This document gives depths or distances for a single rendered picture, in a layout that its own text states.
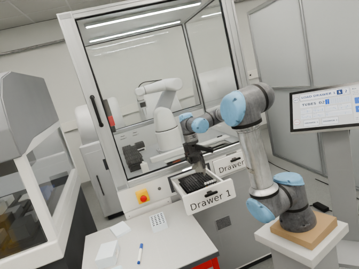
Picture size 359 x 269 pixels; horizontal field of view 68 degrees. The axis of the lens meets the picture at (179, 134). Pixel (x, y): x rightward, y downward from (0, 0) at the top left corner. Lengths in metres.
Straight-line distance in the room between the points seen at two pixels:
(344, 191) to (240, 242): 0.82
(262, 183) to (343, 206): 1.30
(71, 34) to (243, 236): 1.72
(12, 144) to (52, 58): 3.57
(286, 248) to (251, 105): 0.61
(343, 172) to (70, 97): 4.03
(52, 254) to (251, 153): 1.10
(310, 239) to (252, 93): 0.63
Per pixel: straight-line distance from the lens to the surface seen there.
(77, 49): 1.61
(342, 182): 2.23
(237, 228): 2.07
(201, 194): 1.45
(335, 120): 1.98
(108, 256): 1.42
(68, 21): 1.64
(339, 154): 2.14
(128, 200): 1.74
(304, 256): 1.23
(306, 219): 1.27
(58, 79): 4.87
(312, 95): 2.08
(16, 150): 1.42
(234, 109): 0.95
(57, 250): 1.58
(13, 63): 5.04
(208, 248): 1.32
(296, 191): 1.20
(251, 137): 1.01
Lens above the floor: 1.56
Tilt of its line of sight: 13 degrees down
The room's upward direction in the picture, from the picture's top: 15 degrees counter-clockwise
